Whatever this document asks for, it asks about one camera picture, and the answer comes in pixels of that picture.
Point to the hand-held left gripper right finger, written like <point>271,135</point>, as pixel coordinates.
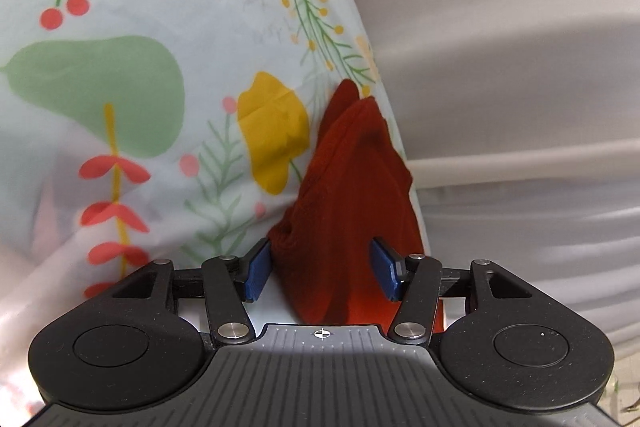
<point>384,269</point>

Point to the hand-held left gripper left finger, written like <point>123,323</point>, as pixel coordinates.
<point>259,269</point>

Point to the red knit button cardigan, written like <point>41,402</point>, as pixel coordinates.
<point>350,187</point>

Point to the floral printed bed sheet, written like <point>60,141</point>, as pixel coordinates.
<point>150,82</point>

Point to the white curtain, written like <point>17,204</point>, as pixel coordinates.
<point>500,82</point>

